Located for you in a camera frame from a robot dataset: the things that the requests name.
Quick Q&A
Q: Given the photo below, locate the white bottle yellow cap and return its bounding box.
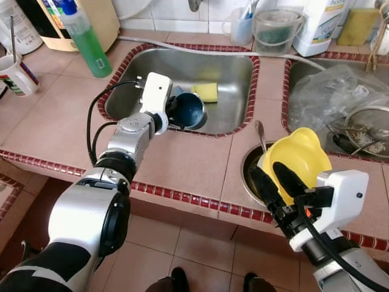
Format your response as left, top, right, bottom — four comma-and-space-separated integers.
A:
292, 0, 348, 57

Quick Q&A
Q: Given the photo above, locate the black robot right foot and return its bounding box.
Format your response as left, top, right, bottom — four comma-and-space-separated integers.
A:
243, 273, 277, 292

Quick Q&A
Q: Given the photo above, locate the clear toothbrush cup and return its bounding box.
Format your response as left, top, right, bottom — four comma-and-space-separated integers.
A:
222, 9, 256, 46

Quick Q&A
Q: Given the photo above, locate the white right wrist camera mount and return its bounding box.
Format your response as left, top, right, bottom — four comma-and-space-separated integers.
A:
289, 169, 370, 252

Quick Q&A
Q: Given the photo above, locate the round steel strainer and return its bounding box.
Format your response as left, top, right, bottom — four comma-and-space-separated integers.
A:
328, 105, 389, 156

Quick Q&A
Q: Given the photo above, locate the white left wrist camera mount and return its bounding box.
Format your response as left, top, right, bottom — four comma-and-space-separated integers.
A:
139, 72, 174, 119

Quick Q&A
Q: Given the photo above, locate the black robot foot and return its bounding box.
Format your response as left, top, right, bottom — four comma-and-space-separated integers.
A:
243, 273, 277, 292
146, 266, 190, 292

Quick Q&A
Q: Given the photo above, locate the dark yellow sponge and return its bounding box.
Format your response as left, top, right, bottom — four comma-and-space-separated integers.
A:
337, 8, 380, 47

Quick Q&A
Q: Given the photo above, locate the steel sink basin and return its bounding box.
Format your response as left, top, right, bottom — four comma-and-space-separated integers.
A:
286, 58, 389, 160
105, 47, 255, 136

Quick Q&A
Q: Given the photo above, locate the chrome gooseneck faucet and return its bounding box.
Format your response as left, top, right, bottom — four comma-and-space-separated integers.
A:
371, 0, 389, 22

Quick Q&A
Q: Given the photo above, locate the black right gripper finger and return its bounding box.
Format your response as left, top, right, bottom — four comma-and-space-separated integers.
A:
248, 164, 287, 217
272, 161, 312, 200

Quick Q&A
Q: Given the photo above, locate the white printed mug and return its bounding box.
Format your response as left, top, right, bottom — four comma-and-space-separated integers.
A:
0, 54, 40, 97

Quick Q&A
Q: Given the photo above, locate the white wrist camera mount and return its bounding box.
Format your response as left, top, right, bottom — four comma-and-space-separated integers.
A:
289, 169, 370, 252
139, 72, 174, 119

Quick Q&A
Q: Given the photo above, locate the yellow sponge block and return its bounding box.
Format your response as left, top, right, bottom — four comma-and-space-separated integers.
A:
191, 82, 218, 103

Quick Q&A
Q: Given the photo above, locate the black robot left foot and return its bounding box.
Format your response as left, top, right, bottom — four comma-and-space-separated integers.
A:
146, 266, 190, 292

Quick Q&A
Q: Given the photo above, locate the brown twine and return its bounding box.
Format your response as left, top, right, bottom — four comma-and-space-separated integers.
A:
368, 15, 389, 74

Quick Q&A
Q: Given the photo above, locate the shallow steel bowl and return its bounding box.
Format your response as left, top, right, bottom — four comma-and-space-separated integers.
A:
241, 143, 274, 207

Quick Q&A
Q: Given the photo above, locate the clear plastic bag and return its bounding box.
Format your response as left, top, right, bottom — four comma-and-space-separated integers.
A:
289, 64, 389, 131

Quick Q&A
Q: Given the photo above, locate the yellow plastic bowl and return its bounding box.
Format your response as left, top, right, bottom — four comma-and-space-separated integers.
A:
258, 127, 332, 189

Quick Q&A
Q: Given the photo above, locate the dark blue plastic cup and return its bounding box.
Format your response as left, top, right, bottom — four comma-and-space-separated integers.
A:
167, 85, 208, 130

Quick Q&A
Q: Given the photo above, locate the grey water hose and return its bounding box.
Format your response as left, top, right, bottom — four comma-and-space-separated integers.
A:
119, 35, 326, 72

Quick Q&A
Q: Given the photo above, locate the beige water purifier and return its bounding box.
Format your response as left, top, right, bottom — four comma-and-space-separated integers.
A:
15, 0, 121, 52

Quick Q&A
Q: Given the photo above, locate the blue toothbrush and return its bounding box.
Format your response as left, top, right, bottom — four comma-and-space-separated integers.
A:
243, 0, 256, 19

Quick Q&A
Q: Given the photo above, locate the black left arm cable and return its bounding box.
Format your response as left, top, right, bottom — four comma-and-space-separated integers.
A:
85, 79, 143, 166

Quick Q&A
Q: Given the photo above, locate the thin steel stirring spoon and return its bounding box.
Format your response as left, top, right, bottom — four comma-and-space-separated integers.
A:
9, 15, 18, 61

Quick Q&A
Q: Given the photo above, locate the white cleaner bottle green cap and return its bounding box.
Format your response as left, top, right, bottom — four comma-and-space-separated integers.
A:
376, 18, 389, 55

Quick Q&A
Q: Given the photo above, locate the large white pump bottle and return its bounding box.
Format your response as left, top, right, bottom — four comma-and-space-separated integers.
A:
0, 0, 43, 55

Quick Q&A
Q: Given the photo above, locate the green dish soap bottle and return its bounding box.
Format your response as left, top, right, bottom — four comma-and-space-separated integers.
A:
53, 0, 113, 78

